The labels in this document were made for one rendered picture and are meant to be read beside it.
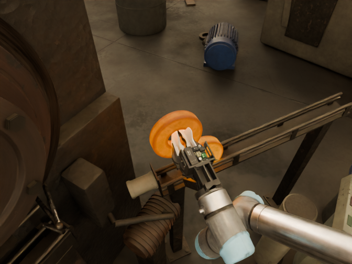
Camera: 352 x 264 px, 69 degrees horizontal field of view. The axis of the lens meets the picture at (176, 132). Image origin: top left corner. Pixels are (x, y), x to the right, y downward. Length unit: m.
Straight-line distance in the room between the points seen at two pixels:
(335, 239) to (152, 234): 0.55
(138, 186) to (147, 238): 0.19
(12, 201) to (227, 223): 0.41
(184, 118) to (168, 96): 1.56
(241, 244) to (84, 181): 0.42
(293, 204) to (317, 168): 0.89
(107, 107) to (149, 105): 1.36
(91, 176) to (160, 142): 0.21
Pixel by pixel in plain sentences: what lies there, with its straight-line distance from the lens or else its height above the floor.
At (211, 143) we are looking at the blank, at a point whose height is 0.78.
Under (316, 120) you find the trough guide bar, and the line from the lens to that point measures 1.07.
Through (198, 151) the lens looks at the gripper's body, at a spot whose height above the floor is 0.89.
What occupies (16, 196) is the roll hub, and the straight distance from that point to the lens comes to 0.47.
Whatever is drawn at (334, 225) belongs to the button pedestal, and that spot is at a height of 0.59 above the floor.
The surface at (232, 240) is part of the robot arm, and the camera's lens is 0.60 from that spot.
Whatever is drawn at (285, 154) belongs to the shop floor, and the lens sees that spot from 1.93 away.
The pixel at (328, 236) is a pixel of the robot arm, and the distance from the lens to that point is 0.65.
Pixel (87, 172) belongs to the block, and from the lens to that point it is 0.75.
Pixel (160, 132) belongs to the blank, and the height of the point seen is 0.89.
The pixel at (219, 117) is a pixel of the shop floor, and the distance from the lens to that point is 2.06.
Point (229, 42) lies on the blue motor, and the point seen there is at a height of 0.32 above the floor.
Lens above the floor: 1.38
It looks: 46 degrees down
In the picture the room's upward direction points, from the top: straight up
